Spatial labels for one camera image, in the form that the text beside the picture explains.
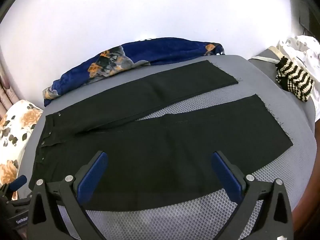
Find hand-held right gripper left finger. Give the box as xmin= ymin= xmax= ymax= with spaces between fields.
xmin=29 ymin=151 xmax=108 ymax=240

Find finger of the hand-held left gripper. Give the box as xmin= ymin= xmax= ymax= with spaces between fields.
xmin=0 ymin=174 xmax=27 ymax=201

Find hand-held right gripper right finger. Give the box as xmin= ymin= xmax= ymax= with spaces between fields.
xmin=211 ymin=151 xmax=293 ymax=240

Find black pants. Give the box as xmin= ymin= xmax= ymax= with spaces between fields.
xmin=29 ymin=60 xmax=293 ymax=212

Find white floral pillow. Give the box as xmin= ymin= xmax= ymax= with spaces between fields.
xmin=0 ymin=99 xmax=44 ymax=200

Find grey mesh mattress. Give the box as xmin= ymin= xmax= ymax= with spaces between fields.
xmin=21 ymin=54 xmax=315 ymax=240

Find pink curtain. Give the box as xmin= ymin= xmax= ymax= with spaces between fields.
xmin=0 ymin=62 xmax=20 ymax=117

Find dark grey cushion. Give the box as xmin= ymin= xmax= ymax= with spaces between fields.
xmin=247 ymin=48 xmax=284 ymax=83

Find black and cream striped knit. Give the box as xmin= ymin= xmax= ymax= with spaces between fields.
xmin=275 ymin=57 xmax=315 ymax=103

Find blue floral blanket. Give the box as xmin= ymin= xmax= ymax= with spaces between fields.
xmin=42 ymin=37 xmax=225 ymax=107

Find white dotted cloth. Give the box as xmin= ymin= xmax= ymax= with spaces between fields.
xmin=277 ymin=35 xmax=320 ymax=123

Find dark wooden furniture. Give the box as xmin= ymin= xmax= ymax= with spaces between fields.
xmin=299 ymin=0 xmax=320 ymax=36

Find cream fabric strap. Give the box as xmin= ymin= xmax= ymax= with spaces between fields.
xmin=247 ymin=45 xmax=283 ymax=65

